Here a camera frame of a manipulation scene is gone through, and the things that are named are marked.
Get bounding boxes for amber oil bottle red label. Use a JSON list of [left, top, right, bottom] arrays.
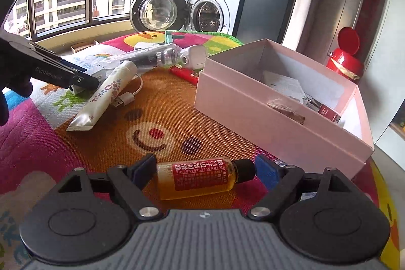
[[156, 159, 256, 201]]

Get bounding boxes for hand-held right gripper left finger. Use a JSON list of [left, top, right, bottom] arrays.
[[55, 154, 163, 221]]

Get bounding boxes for person's left hand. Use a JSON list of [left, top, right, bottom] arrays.
[[0, 78, 33, 127]]

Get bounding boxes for white usb cable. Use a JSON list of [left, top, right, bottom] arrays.
[[109, 72, 144, 108]]

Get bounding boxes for red trash can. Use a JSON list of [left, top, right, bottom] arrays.
[[326, 26, 364, 80]]

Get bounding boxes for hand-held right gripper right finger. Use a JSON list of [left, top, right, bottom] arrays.
[[247, 154, 352, 221]]

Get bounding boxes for red perfume bottle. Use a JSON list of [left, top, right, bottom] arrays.
[[305, 97, 344, 126]]

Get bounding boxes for blue and white small box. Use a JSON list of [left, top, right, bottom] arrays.
[[68, 63, 106, 95]]

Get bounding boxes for white paper sheet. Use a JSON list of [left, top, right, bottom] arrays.
[[262, 70, 306, 103]]

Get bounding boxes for black cylinder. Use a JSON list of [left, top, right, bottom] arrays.
[[101, 47, 181, 70]]

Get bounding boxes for silver washing machine open door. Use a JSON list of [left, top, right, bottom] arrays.
[[130, 0, 235, 36]]

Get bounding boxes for white dotted cream tube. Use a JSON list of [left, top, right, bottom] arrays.
[[66, 60, 138, 132]]

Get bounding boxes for teal plastic frame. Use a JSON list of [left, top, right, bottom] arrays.
[[165, 30, 186, 46]]

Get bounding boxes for brown torn tape piece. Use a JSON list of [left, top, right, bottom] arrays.
[[266, 99, 306, 125]]

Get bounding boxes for red wall banner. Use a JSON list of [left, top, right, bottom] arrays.
[[357, 0, 386, 47]]

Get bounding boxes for flat cardboard piece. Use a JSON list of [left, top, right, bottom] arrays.
[[70, 40, 99, 53]]

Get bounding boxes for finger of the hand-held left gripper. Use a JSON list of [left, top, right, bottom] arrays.
[[30, 42, 88, 74], [68, 74, 102, 90]]

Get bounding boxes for red packet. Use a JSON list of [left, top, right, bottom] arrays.
[[169, 65, 203, 86]]

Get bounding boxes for colourful cartoon play mat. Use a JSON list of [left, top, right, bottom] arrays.
[[0, 30, 400, 270]]

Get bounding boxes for pink cardboard box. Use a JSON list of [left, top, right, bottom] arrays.
[[194, 38, 375, 179]]

